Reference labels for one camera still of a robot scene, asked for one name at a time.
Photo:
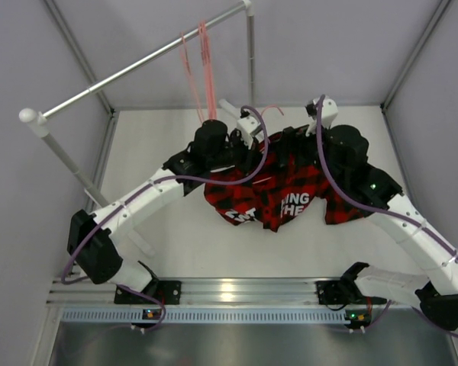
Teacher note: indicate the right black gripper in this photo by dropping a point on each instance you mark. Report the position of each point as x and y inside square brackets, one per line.
[303, 141]

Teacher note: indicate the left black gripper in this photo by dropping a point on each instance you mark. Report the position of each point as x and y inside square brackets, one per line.
[248, 155]

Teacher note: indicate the red black plaid shirt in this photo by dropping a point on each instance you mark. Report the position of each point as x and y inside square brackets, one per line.
[276, 196]

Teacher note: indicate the pink wire hanger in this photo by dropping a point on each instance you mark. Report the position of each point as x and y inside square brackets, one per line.
[272, 107]
[210, 93]
[184, 55]

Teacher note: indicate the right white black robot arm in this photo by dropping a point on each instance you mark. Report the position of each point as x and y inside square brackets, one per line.
[341, 154]

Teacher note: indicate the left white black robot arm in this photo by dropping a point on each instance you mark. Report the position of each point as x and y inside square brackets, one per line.
[94, 237]

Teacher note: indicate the silver clothes rack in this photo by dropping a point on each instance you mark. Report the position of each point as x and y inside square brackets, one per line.
[161, 92]

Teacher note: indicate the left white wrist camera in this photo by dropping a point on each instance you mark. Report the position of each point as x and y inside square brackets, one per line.
[251, 131]

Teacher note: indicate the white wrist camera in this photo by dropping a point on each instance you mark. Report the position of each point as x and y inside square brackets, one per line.
[251, 131]
[327, 110]

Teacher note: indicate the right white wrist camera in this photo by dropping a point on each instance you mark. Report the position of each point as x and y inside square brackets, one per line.
[327, 110]

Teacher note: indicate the aluminium mounting rail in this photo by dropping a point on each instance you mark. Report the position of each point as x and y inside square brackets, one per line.
[219, 292]

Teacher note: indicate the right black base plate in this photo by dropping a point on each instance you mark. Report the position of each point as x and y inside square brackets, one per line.
[334, 292]

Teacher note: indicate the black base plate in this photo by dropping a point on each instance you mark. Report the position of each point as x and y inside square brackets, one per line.
[167, 292]
[334, 292]

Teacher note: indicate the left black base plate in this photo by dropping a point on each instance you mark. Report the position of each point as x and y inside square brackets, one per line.
[167, 292]

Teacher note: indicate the perforated cable duct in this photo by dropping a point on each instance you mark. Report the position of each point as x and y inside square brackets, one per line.
[205, 316]

